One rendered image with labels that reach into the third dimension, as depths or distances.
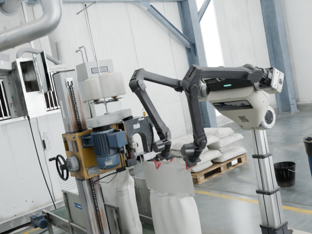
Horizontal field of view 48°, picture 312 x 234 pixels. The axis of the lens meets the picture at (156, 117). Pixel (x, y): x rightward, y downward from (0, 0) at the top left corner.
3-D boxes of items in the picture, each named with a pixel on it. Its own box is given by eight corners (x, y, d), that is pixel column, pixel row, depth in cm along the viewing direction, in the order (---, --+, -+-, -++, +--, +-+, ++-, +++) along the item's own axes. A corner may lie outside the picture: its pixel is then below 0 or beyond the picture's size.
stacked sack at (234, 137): (246, 139, 590) (244, 131, 588) (218, 150, 549) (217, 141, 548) (226, 139, 625) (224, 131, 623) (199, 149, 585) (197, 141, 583)
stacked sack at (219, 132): (236, 134, 590) (235, 125, 589) (218, 140, 565) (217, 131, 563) (207, 134, 644) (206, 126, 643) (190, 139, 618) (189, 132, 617)
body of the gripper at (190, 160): (182, 159, 215) (186, 151, 211) (194, 154, 221) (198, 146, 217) (188, 167, 212) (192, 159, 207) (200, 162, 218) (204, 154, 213)
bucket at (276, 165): (303, 181, 447) (300, 162, 445) (290, 189, 430) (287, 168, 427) (282, 179, 471) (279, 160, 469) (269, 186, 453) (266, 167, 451)
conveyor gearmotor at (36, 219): (54, 227, 377) (51, 213, 375) (40, 232, 368) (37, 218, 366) (44, 221, 401) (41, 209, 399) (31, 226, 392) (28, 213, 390)
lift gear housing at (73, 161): (80, 171, 237) (77, 155, 236) (73, 173, 234) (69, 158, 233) (74, 170, 245) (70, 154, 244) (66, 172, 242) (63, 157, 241)
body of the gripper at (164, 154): (155, 156, 237) (157, 147, 233) (166, 152, 243) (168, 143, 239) (161, 161, 232) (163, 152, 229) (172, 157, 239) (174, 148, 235)
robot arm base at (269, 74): (263, 69, 210) (259, 88, 207) (254, 64, 205) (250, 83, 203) (275, 68, 203) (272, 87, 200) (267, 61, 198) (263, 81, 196)
